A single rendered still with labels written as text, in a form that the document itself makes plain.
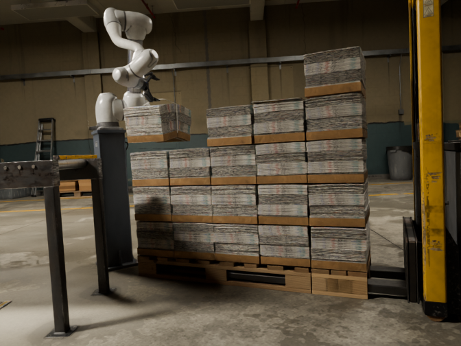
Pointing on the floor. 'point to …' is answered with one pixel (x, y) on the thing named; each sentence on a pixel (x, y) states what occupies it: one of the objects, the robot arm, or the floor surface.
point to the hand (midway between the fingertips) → (157, 89)
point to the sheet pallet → (77, 187)
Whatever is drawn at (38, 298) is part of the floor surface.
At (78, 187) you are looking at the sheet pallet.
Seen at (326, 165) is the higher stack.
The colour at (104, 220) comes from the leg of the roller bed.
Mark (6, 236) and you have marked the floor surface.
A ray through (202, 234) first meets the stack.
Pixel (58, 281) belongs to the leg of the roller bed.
